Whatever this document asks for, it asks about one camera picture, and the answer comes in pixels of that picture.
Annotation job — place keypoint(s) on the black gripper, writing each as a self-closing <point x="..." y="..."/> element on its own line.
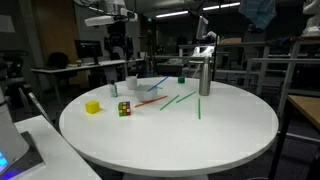
<point x="117" y="37"/>

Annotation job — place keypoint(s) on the blue straw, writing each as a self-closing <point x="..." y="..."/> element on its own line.
<point x="154" y="86"/>

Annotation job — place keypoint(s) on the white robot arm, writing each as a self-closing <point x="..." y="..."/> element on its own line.
<point x="110" y="13"/>

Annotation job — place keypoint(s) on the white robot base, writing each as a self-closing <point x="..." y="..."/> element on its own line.
<point x="18" y="153"/>

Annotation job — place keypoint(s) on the white bowl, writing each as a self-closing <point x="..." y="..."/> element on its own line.
<point x="145" y="93"/>

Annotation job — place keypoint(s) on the orange straw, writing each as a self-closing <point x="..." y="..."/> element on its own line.
<point x="150" y="101"/>

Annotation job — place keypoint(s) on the green straw left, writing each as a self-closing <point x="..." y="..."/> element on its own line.
<point x="173" y="99"/>

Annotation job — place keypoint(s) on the green straw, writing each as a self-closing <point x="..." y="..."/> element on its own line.
<point x="173" y="99"/>
<point x="199" y="108"/>
<point x="185" y="97"/>

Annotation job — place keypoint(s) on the green straw middle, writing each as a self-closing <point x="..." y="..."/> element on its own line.
<point x="185" y="97"/>

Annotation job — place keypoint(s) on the green straw right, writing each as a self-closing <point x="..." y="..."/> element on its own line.
<point x="199" y="108"/>

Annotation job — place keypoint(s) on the black computer monitor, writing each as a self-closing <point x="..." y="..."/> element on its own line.
<point x="89" y="49"/>

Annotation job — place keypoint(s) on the white mug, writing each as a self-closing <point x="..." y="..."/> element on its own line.
<point x="131" y="82"/>

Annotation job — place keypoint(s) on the white background desk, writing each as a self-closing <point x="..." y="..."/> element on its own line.
<point x="52" y="73"/>

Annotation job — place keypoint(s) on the rubiks cube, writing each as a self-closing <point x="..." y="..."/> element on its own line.
<point x="124" y="108"/>

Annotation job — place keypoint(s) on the yellow cube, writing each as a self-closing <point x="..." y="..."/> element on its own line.
<point x="92" y="107"/>

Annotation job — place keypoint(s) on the small green cube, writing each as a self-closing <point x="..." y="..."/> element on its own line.
<point x="181" y="80"/>

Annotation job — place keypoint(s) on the steel water bottle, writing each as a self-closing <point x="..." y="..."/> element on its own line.
<point x="205" y="78"/>

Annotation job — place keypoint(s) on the hanging blue cloth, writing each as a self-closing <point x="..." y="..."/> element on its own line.
<point x="259" y="12"/>

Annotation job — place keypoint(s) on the wooden side table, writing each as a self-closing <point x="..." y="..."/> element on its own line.
<point x="309" y="107"/>

